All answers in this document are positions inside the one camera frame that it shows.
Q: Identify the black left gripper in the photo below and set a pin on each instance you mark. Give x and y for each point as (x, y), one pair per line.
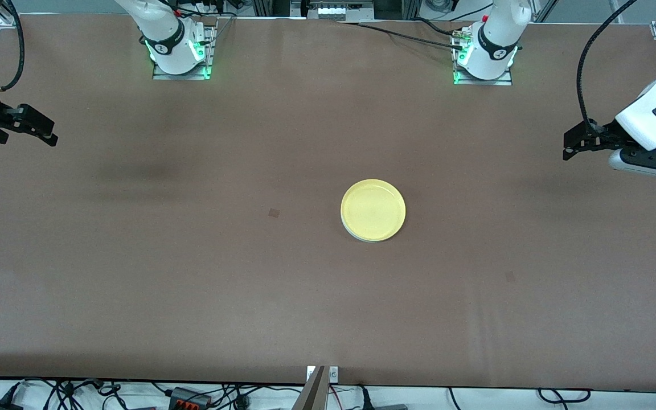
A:
(606, 135)

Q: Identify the yellow plate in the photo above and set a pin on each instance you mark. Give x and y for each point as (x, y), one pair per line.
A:
(373, 209)

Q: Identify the light green plate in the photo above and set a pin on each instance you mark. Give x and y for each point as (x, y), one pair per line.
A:
(373, 241)

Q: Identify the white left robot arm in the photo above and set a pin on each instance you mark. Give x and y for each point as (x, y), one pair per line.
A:
(496, 40)

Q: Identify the black box with orange connectors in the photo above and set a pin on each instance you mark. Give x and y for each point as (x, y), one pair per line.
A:
(190, 397)

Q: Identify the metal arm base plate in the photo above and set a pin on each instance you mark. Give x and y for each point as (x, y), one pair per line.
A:
(507, 80)
(209, 62)

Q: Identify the aluminium frame rack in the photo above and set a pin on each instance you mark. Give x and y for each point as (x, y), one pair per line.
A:
(396, 8)

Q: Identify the white post bracket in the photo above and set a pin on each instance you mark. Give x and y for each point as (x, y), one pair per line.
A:
(333, 373)

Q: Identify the grey camera stand post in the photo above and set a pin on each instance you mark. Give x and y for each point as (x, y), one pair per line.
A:
(311, 393)

